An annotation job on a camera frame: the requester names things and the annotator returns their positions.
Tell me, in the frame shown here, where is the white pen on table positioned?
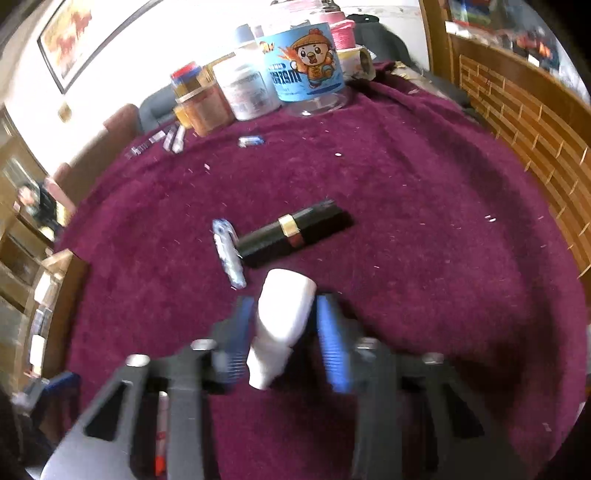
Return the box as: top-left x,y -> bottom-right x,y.
171,124 -> 186,154

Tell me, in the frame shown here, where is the small white charger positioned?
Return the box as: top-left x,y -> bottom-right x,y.
246,269 -> 317,390

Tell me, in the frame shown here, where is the wooden glass cabinet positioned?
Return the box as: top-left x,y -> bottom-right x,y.
1,107 -> 53,393

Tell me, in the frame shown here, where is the maroon armchair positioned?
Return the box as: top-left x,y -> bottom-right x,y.
45,104 -> 138,214

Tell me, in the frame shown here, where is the blue label snack jar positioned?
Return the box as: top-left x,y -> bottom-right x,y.
259,22 -> 348,117

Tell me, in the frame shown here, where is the black gold lipstick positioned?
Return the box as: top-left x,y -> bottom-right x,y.
235,199 -> 353,268

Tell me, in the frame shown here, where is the small blue capsule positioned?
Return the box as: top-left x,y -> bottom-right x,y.
238,136 -> 264,148

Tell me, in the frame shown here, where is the white plastic tub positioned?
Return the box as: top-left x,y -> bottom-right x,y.
212,49 -> 281,121

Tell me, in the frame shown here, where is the maroon velvet tablecloth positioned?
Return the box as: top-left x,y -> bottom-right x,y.
60,72 -> 587,475

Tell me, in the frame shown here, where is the black leather sofa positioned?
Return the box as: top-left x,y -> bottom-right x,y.
137,85 -> 177,134

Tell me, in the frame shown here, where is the yellow tape roll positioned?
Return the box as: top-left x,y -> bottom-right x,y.
173,105 -> 192,129

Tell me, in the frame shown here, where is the framed painting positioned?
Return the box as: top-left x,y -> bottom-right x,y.
37,0 -> 159,94

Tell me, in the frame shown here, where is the seated person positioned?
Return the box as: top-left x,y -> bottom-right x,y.
17,182 -> 64,239

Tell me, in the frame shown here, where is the black silver pen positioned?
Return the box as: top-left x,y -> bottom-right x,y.
130,130 -> 166,156

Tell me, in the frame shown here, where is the cardboard box tray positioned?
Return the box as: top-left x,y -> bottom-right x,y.
23,249 -> 88,378

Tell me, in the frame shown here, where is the white orange glue bottle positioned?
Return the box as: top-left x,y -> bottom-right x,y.
154,391 -> 169,477

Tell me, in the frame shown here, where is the small wall plaque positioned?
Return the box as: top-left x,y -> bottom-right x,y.
58,103 -> 72,123

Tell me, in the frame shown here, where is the wooden brick-pattern counter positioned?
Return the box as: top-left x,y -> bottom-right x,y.
420,1 -> 590,284

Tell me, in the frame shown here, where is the brown paper canister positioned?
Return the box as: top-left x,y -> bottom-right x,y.
177,81 -> 235,137

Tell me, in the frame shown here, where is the thin silver pen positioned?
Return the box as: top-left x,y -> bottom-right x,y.
162,124 -> 178,152

